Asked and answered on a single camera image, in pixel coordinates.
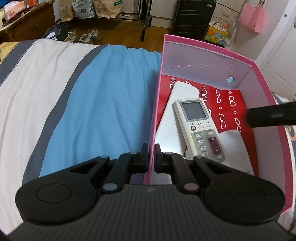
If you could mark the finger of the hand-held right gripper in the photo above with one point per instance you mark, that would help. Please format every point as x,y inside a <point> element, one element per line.
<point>270,114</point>

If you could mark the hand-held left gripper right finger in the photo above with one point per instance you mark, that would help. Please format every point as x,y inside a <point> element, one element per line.
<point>157,160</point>

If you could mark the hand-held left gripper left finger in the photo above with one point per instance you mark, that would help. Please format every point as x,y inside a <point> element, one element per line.
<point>145,160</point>

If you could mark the plain white remote control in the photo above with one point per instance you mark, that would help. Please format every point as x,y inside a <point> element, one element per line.
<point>170,126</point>

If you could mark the wide cream remote control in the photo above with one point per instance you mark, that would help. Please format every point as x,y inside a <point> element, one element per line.
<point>196,129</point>

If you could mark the pink cardboard box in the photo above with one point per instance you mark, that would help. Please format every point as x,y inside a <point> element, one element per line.
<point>208,60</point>

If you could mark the red printed flat box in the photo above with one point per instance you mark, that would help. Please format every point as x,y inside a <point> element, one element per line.
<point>231,97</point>

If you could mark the white door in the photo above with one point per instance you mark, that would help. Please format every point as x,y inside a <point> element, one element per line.
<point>284,58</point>

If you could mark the striped bedspread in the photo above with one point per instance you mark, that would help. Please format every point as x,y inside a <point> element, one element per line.
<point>104,104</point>

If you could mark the white plastic bag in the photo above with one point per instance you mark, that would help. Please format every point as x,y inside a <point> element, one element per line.
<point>232,34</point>

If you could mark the colourful gift bag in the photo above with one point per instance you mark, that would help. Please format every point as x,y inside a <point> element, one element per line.
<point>216,37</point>

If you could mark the pink paper bag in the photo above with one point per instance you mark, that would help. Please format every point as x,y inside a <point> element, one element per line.
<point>252,18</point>

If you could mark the white wardrobe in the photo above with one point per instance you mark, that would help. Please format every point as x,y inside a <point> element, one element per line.
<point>226,9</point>

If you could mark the black suitcase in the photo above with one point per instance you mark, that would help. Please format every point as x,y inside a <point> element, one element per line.
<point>194,18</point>

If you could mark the black metal clothes rack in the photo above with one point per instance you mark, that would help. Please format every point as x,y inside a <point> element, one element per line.
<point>144,32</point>

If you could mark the grey sneaker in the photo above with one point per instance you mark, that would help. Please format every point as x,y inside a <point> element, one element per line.
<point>89,37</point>
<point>72,37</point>

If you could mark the brown paper bag green label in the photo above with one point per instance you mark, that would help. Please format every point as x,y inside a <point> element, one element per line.
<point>107,9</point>

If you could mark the dark bag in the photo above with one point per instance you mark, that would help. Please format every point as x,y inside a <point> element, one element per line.
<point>55,32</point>

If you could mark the grey-blue printed bag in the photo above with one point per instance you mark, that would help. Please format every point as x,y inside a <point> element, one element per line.
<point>83,9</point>

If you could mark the plain brown paper bag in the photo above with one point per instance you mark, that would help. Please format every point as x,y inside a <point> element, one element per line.
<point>67,11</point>

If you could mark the yellow bed sheet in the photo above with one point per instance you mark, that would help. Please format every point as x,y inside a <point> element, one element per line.
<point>8,51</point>

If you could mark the wooden nightstand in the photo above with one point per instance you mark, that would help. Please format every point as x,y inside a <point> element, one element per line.
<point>30,27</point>

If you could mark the pink and white tissue box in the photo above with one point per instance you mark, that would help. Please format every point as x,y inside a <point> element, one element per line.
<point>13,10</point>

